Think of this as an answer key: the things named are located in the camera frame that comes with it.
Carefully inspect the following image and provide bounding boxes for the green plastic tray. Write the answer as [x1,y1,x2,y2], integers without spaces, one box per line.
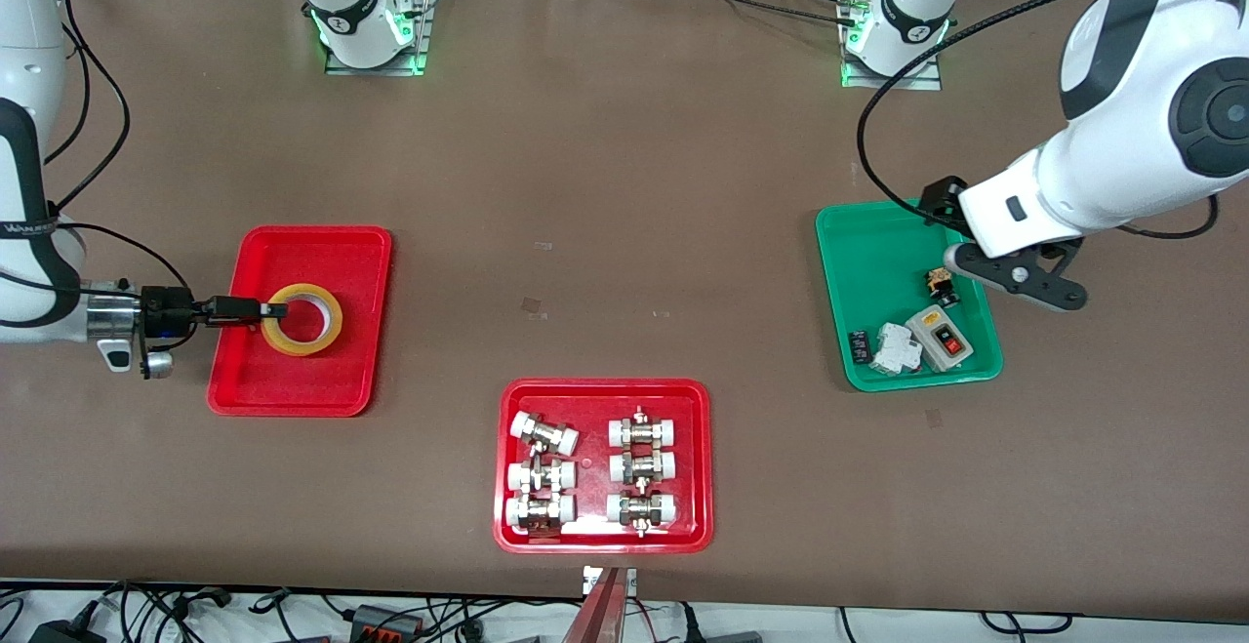
[816,199,1004,392]

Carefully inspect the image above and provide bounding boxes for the white bracket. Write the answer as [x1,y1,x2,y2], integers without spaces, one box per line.
[583,566,638,597]

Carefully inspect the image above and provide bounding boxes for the grey on-off switch box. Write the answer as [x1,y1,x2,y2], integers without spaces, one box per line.
[905,306,976,373]

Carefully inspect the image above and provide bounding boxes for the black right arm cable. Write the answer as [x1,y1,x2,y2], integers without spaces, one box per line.
[44,0,196,298]

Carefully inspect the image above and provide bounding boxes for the white circuit breaker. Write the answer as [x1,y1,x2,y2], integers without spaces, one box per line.
[869,322,923,377]

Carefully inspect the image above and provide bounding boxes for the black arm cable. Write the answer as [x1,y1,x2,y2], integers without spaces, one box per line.
[44,0,196,298]
[857,0,1249,224]

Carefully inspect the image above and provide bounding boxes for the aluminium arm base plate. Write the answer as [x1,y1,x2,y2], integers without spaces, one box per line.
[841,0,944,91]
[325,0,435,76]

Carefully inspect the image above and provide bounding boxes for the metal pipe fitting white caps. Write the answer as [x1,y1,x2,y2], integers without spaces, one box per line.
[504,492,577,535]
[510,412,580,456]
[608,407,678,449]
[609,448,677,486]
[506,458,577,495]
[606,489,679,537]

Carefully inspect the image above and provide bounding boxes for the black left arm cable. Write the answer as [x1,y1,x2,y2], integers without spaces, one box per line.
[857,0,1249,224]

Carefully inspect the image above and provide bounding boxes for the red plastic tray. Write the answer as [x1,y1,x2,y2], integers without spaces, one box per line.
[207,225,393,418]
[494,379,714,554]

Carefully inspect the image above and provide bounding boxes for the yellow packing tape roll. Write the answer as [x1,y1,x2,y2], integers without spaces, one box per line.
[262,283,344,356]

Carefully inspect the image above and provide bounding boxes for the red metal bar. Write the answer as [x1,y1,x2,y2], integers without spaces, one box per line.
[563,568,628,643]

